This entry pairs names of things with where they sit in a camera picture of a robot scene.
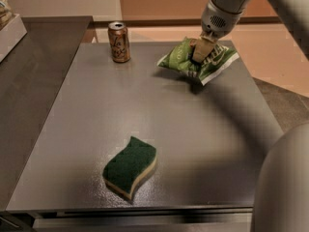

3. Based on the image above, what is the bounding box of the green jalapeno chip bag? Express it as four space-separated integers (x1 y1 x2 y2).
157 38 239 86

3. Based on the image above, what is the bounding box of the green yellow sponge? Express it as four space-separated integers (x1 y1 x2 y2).
102 136 157 200

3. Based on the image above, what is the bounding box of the white box with items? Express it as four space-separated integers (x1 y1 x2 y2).
0 0 27 62

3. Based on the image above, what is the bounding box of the dark side counter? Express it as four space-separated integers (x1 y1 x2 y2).
0 16 93 212

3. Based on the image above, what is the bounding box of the orange soda can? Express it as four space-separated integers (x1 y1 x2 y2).
108 21 130 63

